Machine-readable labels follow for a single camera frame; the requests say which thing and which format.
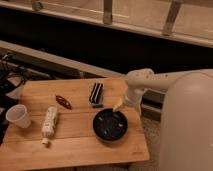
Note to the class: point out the dark red snack wrapper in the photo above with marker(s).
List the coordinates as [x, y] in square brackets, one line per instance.
[63, 102]

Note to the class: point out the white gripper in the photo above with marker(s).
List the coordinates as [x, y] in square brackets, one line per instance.
[132, 98]

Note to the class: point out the metal window rail frame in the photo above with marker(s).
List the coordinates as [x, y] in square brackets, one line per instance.
[188, 21]

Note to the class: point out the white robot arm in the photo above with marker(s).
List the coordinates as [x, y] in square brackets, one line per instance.
[186, 138]

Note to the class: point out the white paper cup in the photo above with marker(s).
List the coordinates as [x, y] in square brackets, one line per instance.
[19, 116]

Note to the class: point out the black ceramic bowl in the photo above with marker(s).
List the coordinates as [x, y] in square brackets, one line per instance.
[109, 125]

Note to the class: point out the white plastic bottle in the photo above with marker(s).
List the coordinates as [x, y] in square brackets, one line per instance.
[49, 124]

